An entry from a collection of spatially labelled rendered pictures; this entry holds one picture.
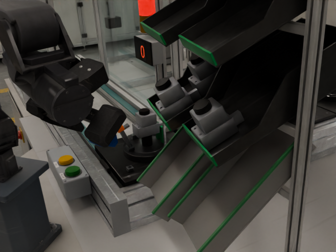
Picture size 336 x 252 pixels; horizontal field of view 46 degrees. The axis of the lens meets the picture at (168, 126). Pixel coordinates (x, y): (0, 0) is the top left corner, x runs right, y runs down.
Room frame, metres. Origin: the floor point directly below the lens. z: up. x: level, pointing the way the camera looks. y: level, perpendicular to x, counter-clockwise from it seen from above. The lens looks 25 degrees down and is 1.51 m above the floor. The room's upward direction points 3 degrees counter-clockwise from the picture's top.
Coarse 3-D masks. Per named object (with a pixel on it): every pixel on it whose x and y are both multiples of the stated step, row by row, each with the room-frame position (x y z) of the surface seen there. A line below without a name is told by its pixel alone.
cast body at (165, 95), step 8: (160, 80) 0.71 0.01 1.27; (168, 80) 0.70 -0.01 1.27; (176, 80) 0.71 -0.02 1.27; (160, 88) 0.69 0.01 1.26; (168, 88) 0.69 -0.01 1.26; (176, 88) 0.69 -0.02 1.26; (160, 96) 0.68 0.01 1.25; (168, 96) 0.69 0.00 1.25; (176, 96) 0.69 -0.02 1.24; (184, 96) 0.69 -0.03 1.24; (192, 96) 0.71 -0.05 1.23; (200, 96) 0.72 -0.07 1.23; (160, 104) 0.71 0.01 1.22; (168, 104) 0.69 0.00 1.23; (176, 104) 0.69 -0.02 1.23; (184, 104) 0.69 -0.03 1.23; (160, 112) 0.68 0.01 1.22; (168, 112) 0.69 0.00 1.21; (176, 112) 0.69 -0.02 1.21
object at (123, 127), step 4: (124, 124) 0.97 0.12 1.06; (128, 124) 0.96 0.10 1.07; (120, 128) 0.95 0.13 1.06; (124, 128) 0.96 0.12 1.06; (120, 132) 0.95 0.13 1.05; (124, 132) 0.96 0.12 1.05; (124, 136) 0.96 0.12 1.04; (124, 140) 0.96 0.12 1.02; (128, 140) 0.96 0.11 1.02; (128, 144) 0.96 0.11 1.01
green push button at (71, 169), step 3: (66, 168) 0.91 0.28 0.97; (69, 168) 0.91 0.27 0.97; (72, 168) 0.91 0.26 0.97; (75, 168) 0.91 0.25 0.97; (78, 168) 0.91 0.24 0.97; (66, 171) 0.90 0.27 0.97; (69, 171) 0.90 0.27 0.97; (72, 171) 0.90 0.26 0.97; (75, 171) 0.90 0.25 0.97; (78, 171) 0.90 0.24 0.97; (66, 174) 0.89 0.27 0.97; (69, 174) 0.89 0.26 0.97; (72, 174) 0.89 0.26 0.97; (75, 174) 0.89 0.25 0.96
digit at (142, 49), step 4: (140, 40) 1.21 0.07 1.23; (140, 44) 1.21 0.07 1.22; (144, 44) 1.18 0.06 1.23; (140, 48) 1.21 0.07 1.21; (144, 48) 1.19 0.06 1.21; (140, 52) 1.22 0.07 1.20; (144, 52) 1.19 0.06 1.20; (140, 56) 1.22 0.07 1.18; (144, 56) 1.19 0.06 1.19; (144, 60) 1.19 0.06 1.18
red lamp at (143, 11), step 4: (140, 0) 1.20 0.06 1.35; (144, 0) 1.19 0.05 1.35; (148, 0) 1.19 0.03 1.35; (152, 0) 1.20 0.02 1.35; (140, 4) 1.20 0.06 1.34; (144, 4) 1.19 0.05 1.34; (148, 4) 1.19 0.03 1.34; (152, 4) 1.20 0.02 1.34; (140, 8) 1.20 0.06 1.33; (144, 8) 1.19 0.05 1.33; (148, 8) 1.19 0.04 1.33; (152, 8) 1.20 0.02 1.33; (140, 12) 1.20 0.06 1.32; (144, 12) 1.19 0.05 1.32; (148, 12) 1.19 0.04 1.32; (152, 12) 1.20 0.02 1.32
